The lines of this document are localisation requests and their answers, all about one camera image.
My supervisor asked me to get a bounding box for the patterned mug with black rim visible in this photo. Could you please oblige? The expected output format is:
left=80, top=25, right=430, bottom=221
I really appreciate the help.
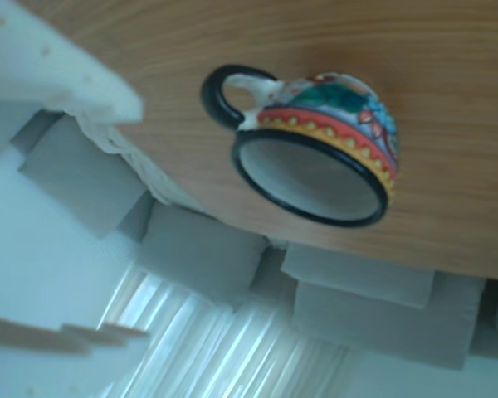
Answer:
left=201, top=64, right=401, bottom=228

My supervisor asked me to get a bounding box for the white knitted blanket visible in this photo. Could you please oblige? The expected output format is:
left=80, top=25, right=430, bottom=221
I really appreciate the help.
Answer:
left=66, top=111, right=179, bottom=204

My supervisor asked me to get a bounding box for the white curtain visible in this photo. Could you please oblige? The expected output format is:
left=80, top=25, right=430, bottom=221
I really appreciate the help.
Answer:
left=99, top=265, right=358, bottom=398

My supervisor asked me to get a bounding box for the beige sofa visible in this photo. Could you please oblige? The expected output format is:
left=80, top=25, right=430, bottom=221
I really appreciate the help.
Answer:
left=7, top=111, right=498, bottom=370

